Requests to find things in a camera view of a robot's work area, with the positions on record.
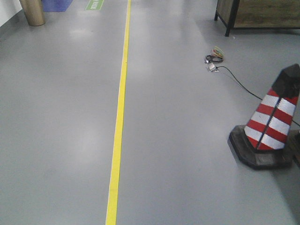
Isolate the red white traffic cone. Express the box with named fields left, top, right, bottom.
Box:
left=229, top=64, right=300, bottom=169

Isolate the brown cylindrical column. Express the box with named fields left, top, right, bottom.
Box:
left=20, top=0, right=45, bottom=26

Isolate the black floor cable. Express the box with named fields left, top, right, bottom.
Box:
left=217, top=65, right=300, bottom=127

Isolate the colourful wire bundle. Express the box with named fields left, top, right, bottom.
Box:
left=205, top=45, right=225, bottom=72

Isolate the wooden cabinet black frame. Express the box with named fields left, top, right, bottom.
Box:
left=214, top=0, right=300, bottom=37

